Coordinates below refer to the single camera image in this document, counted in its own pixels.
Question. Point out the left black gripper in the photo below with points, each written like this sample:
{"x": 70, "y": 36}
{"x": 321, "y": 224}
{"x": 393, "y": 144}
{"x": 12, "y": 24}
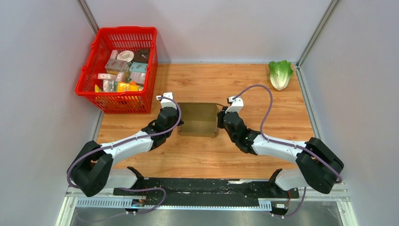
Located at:
{"x": 177, "y": 116}

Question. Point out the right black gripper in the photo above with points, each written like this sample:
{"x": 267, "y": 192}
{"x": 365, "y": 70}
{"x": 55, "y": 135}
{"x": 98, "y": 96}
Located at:
{"x": 220, "y": 116}

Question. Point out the brown cardboard paper box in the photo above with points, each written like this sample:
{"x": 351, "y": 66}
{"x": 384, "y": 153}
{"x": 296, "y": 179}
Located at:
{"x": 199, "y": 119}

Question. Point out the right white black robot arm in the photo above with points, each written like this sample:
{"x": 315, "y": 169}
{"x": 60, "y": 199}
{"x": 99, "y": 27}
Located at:
{"x": 318, "y": 167}

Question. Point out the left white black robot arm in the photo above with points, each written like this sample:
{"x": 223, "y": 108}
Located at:
{"x": 92, "y": 170}

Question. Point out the teal small box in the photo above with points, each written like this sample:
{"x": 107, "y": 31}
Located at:
{"x": 138, "y": 67}

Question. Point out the pink grey carton box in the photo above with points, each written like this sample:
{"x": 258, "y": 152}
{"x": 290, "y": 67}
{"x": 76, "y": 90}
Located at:
{"x": 115, "y": 65}

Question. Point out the pink white small box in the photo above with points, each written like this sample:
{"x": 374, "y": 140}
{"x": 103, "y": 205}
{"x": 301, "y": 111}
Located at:
{"x": 106, "y": 76}

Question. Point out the orange yellow snack packet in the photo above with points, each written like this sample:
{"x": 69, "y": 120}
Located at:
{"x": 128, "y": 87}

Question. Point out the dark brown round item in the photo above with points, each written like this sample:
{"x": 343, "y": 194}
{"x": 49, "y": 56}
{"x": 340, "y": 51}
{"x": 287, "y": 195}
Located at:
{"x": 142, "y": 55}

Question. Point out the green lettuce head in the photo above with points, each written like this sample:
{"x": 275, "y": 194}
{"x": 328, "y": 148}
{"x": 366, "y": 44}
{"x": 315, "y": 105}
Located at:
{"x": 280, "y": 74}

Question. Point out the red plastic shopping basket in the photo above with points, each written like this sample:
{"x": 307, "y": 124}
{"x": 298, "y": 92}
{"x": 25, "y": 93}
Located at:
{"x": 119, "y": 74}

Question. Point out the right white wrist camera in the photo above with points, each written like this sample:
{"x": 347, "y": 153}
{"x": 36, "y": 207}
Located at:
{"x": 236, "y": 104}

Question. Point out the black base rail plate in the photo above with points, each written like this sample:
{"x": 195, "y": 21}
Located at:
{"x": 207, "y": 192}

